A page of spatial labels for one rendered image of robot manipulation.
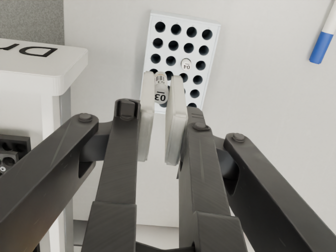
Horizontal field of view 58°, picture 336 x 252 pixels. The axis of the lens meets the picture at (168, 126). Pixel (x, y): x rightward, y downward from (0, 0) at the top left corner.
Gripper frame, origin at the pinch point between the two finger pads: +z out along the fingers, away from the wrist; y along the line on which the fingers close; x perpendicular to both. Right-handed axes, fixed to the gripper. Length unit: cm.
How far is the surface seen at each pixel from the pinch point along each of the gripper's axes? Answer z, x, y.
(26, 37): 100, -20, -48
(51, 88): 7.0, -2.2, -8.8
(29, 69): 8.0, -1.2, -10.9
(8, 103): 16.2, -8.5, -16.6
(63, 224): 12.5, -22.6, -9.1
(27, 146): 12.8, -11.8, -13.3
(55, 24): 100, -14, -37
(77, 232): 23.2, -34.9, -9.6
